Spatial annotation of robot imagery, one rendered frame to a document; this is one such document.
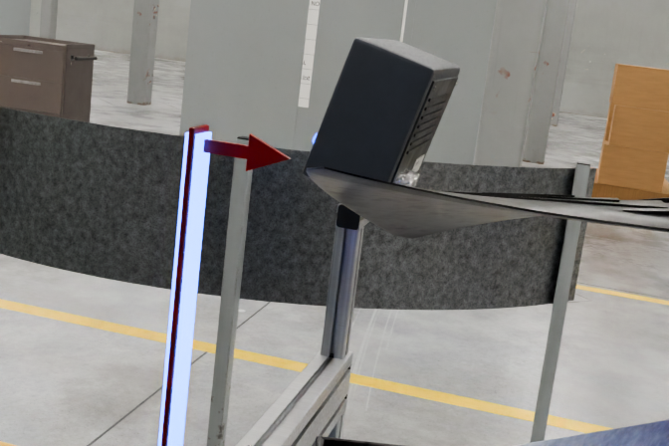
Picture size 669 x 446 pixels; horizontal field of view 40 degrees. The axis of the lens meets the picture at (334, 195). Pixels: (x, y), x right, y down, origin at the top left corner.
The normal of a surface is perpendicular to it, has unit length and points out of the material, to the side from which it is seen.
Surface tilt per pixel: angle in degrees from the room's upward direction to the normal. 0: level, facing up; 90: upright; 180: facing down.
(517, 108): 90
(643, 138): 90
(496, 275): 90
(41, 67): 90
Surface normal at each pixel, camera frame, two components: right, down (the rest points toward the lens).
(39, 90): -0.21, 0.15
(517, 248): 0.47, 0.22
